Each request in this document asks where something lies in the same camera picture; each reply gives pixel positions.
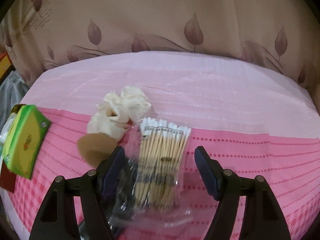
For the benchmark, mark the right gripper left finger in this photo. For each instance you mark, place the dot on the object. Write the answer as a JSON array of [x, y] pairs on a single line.
[[56, 218]]

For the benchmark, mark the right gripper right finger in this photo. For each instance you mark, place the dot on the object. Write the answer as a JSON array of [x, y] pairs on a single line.
[[263, 217]]

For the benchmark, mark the tan egg-shaped sponge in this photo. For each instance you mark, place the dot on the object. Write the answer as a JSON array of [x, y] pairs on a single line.
[[96, 147]]

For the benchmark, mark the cotton swab pack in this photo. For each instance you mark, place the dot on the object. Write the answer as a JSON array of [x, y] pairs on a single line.
[[148, 194]]

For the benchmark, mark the cream cloth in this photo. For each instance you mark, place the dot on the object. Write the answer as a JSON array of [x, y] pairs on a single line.
[[119, 112]]

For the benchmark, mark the green yellow storage box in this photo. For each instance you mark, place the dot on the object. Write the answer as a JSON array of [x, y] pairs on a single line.
[[21, 138]]

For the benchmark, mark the pink checked tablecloth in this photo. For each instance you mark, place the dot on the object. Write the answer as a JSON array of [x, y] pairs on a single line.
[[251, 119]]

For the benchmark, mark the grey plastic cover sheet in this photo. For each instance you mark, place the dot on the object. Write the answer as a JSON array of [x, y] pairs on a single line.
[[13, 89]]

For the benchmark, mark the beige leaf-print curtain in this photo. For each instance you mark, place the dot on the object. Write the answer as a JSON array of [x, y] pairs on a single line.
[[282, 35]]

